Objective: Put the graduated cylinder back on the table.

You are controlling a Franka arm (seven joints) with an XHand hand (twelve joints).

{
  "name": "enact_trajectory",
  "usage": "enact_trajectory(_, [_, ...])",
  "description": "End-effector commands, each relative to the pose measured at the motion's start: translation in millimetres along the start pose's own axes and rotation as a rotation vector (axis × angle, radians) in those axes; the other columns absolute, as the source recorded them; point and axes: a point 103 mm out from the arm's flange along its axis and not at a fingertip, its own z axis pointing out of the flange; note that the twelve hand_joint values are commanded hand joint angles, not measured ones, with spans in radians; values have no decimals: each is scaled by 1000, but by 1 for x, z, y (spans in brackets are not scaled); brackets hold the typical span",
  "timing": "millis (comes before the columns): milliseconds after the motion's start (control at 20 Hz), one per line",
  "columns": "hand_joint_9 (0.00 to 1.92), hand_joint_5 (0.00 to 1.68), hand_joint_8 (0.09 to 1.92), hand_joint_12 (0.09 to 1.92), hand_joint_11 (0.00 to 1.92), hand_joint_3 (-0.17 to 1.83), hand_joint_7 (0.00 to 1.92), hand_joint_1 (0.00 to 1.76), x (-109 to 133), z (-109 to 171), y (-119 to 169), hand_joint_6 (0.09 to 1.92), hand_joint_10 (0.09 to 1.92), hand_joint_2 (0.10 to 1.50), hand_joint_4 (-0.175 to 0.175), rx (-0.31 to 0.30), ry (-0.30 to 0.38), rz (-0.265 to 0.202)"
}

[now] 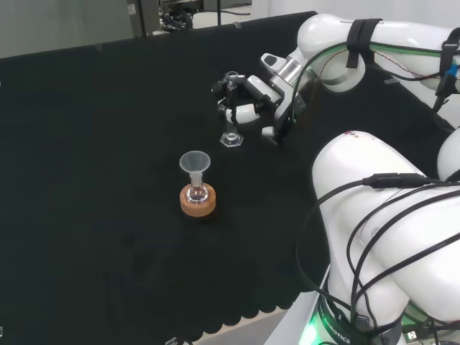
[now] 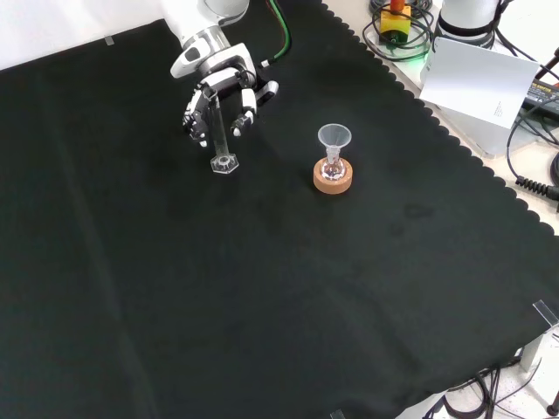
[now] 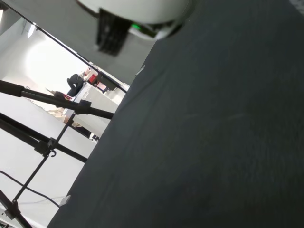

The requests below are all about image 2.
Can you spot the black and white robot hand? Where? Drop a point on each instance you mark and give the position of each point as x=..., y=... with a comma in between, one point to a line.
x=209, y=59

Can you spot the clear graduated cylinder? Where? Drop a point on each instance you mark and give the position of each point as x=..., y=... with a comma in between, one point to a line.
x=222, y=148

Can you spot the clear tape strip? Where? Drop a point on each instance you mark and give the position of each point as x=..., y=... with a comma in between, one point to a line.
x=546, y=312
x=337, y=414
x=109, y=41

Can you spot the clear plastic funnel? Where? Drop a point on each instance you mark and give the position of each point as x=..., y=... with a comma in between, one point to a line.
x=334, y=135

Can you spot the round-bottom glass flask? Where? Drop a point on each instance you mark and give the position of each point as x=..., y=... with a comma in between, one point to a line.
x=333, y=170

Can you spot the yellow stop button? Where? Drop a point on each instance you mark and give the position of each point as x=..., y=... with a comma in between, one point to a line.
x=395, y=24

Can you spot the black cloth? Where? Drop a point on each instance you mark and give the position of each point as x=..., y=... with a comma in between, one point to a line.
x=174, y=262

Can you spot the pale board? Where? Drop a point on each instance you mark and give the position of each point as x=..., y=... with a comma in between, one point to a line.
x=476, y=78

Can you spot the grey box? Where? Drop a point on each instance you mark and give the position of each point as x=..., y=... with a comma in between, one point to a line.
x=485, y=137

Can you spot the black device with yellow print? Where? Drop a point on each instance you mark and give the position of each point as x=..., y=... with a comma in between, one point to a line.
x=543, y=94

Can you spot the black tripod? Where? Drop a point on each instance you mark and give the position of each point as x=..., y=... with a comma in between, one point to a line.
x=549, y=65

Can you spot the white bench leg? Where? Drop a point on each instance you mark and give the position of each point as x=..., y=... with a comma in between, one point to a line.
x=541, y=353

